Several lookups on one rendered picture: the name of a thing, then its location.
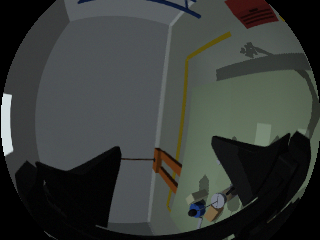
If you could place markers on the dark blue cylinder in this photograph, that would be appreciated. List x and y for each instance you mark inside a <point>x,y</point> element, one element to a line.
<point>198,206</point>

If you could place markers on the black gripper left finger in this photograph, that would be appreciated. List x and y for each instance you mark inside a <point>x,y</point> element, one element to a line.
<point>89,186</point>

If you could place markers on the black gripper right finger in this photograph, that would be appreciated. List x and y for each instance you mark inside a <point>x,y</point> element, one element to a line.
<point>247,165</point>

